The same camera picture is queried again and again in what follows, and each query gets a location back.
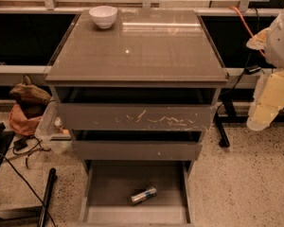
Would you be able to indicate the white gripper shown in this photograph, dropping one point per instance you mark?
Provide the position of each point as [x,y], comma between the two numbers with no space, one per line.
[280,44]

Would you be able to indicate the silver blue redbull can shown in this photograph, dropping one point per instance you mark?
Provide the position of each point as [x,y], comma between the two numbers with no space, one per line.
[144,195]

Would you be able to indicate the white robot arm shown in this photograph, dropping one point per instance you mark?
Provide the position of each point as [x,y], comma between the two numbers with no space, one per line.
[274,49]

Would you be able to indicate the grey drawer cabinet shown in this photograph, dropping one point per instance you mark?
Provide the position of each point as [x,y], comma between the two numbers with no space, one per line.
[156,48]

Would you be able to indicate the grey open bottom drawer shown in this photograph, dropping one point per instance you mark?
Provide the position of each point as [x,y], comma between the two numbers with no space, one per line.
[107,198]

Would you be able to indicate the grey top drawer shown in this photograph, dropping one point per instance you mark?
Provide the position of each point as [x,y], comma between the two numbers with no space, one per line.
[136,109]

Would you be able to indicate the grey middle drawer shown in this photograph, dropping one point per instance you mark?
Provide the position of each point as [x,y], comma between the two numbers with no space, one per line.
[138,145]

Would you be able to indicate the black power adapter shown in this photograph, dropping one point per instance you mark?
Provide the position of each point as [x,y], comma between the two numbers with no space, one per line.
[250,70]

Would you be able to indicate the white ceramic bowl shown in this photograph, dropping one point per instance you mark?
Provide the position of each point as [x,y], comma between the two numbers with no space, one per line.
[103,16]

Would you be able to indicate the clear plastic bin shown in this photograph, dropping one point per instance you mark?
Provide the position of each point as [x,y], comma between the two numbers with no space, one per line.
[50,131]

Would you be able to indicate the brown cloth bag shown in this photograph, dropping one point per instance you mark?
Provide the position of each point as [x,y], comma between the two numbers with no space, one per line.
[26,93]

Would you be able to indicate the orange cloth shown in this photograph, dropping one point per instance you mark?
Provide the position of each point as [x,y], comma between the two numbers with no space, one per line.
[20,124]

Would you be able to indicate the black small floor device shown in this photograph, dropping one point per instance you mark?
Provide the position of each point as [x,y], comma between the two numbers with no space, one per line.
[20,144]

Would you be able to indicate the black metal stand leg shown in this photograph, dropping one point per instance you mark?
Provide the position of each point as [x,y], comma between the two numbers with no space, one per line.
[47,197]

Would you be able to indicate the black table frame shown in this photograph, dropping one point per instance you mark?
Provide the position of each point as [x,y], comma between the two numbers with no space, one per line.
[226,113]

